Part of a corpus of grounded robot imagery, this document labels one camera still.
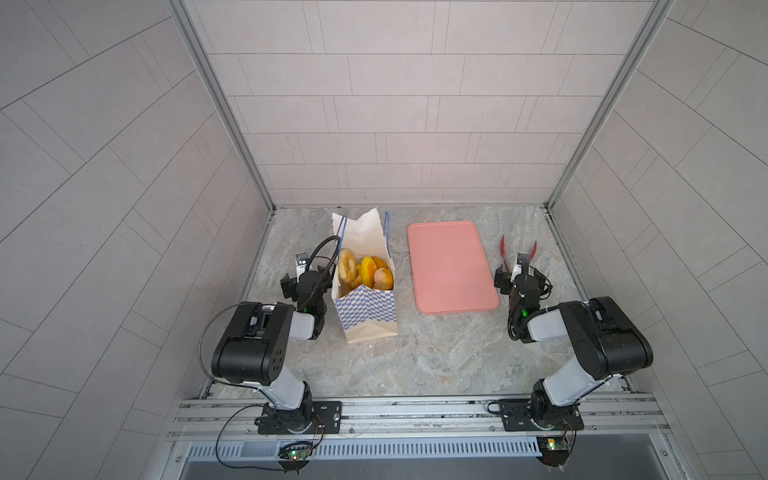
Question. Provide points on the blue checkered paper bag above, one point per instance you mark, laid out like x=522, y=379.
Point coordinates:
x=365, y=313

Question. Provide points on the long yellow baguette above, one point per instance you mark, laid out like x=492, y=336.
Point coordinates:
x=379, y=262

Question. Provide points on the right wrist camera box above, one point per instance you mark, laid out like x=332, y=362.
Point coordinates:
x=522, y=268

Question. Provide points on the left green circuit board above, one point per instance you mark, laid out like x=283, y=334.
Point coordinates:
x=296, y=451

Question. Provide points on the bright yellow croissant bread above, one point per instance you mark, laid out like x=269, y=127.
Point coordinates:
x=367, y=270

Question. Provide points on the red metal tongs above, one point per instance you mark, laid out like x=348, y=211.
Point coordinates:
x=530, y=254

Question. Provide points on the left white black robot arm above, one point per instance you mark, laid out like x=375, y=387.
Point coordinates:
x=253, y=348

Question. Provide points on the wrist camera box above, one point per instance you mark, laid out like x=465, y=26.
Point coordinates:
x=301, y=263
x=522, y=268

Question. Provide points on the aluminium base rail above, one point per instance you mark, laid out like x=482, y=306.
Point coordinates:
x=385, y=428

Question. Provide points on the twisted yellow pretzel bread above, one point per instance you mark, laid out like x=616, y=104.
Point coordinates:
x=348, y=269

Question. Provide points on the green circuit board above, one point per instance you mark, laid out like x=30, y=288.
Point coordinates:
x=296, y=451
x=555, y=451

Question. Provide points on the pink plastic tray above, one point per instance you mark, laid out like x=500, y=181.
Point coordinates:
x=450, y=270

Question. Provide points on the right green circuit board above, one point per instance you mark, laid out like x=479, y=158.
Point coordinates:
x=555, y=451

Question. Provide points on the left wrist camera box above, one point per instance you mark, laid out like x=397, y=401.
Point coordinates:
x=301, y=263

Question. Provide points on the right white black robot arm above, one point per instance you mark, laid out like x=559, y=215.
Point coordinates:
x=605, y=343

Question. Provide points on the small brown oval bun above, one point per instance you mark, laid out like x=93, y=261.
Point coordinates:
x=383, y=279

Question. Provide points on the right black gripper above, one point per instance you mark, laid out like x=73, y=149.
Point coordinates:
x=505, y=277

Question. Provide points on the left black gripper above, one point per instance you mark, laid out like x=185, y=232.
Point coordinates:
x=287, y=285

